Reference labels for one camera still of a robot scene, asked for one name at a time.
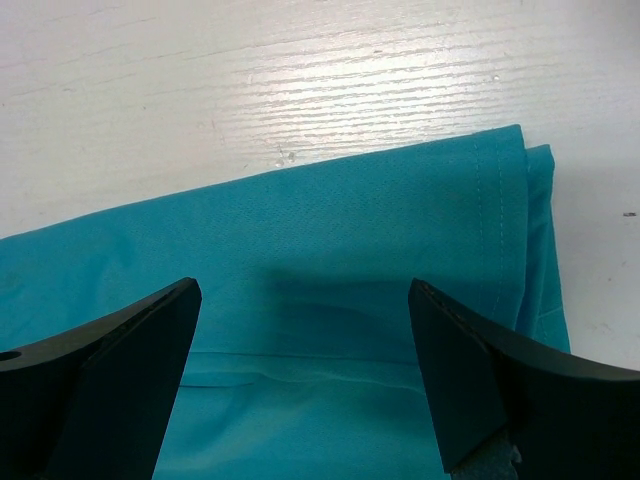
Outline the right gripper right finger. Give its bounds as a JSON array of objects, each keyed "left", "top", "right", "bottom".
[{"left": 408, "top": 280, "right": 639, "bottom": 479}]

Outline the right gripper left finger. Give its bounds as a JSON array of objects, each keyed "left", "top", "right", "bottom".
[{"left": 1, "top": 278, "right": 202, "bottom": 479}]

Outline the teal t-shirt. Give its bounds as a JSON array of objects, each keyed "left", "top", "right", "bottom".
[{"left": 1, "top": 125, "right": 569, "bottom": 479}]

